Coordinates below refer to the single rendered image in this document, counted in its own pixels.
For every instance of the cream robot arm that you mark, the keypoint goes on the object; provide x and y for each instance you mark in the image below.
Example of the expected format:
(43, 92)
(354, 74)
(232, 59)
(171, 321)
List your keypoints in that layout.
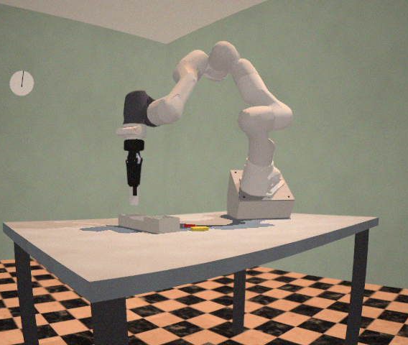
(259, 173)

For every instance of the grey rack of three bins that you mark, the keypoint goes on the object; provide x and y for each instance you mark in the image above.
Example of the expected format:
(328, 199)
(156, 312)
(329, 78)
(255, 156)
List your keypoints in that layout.
(154, 224)

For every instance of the yellow-orange flat square block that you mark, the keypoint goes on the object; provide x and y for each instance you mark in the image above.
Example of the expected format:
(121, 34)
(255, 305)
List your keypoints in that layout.
(199, 228)

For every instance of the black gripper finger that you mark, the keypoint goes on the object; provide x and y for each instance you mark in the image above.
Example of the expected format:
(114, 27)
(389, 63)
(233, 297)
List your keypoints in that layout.
(135, 178)
(128, 169)

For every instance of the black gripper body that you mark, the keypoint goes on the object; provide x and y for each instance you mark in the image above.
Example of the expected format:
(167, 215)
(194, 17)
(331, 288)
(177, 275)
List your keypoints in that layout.
(133, 146)

